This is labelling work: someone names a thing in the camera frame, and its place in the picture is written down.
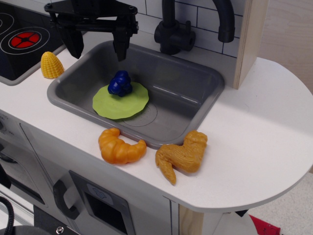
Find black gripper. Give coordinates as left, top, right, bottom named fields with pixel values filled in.
left=44, top=0, right=138, bottom=61

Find black toy faucet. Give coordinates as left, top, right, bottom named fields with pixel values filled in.
left=154, top=0, right=239, bottom=57

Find yellow toy corn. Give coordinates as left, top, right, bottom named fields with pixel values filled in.
left=41, top=51, right=65, bottom=79

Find green toy plate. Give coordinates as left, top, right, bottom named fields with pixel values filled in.
left=92, top=82, right=149, bottom=120

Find grey toy sink basin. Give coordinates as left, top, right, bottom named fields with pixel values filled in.
left=47, top=41, right=224, bottom=149

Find blue toy blueberries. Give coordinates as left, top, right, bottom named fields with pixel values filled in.
left=108, top=70, right=133, bottom=97

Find wooden side post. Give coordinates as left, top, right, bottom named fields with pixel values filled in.
left=233, top=0, right=269, bottom=89

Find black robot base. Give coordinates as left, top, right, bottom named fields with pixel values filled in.
left=0, top=204, right=78, bottom=235

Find black braided cable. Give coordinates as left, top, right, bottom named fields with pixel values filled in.
left=0, top=196, right=16, bottom=235

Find black oven door handle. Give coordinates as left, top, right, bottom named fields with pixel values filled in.
left=53, top=180, right=79, bottom=220

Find orange toy croissant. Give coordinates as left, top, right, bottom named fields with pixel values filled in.
left=98, top=128, right=147, bottom=165

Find toy fried chicken wing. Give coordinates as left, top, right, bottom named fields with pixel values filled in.
left=155, top=130, right=208, bottom=185

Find red cloth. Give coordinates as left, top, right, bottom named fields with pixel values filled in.
left=250, top=215, right=281, bottom=235

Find black toy stovetop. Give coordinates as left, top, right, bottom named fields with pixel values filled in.
left=0, top=2, right=66, bottom=86

